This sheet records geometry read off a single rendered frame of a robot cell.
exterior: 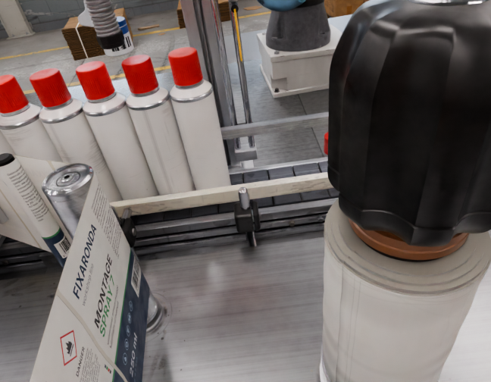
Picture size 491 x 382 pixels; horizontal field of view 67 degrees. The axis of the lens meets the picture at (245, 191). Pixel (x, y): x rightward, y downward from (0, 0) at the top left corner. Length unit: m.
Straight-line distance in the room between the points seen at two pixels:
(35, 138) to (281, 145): 0.42
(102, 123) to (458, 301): 0.39
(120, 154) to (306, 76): 0.53
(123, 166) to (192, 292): 0.18
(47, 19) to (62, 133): 5.89
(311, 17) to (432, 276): 0.74
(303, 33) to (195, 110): 0.48
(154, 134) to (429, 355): 0.35
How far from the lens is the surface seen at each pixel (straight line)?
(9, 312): 0.52
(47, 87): 0.48
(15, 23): 6.47
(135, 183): 0.51
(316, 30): 0.89
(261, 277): 0.42
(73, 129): 0.49
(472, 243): 0.22
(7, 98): 0.50
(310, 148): 0.70
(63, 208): 0.30
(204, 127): 0.45
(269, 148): 0.71
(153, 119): 0.45
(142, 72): 0.44
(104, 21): 0.54
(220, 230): 0.51
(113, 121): 0.47
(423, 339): 0.23
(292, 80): 0.89
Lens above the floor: 1.22
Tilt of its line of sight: 39 degrees down
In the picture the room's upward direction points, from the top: 9 degrees counter-clockwise
